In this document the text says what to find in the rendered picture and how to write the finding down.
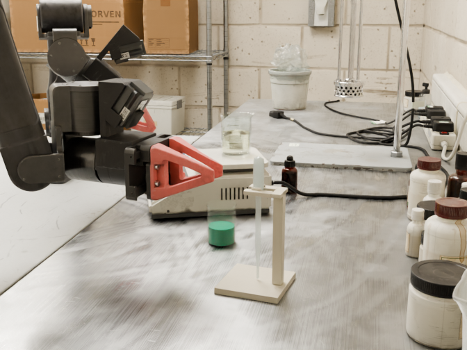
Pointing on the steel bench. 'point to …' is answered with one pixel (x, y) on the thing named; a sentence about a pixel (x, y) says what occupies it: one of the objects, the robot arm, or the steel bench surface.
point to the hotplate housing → (236, 177)
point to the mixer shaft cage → (342, 86)
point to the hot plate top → (234, 159)
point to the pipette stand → (278, 279)
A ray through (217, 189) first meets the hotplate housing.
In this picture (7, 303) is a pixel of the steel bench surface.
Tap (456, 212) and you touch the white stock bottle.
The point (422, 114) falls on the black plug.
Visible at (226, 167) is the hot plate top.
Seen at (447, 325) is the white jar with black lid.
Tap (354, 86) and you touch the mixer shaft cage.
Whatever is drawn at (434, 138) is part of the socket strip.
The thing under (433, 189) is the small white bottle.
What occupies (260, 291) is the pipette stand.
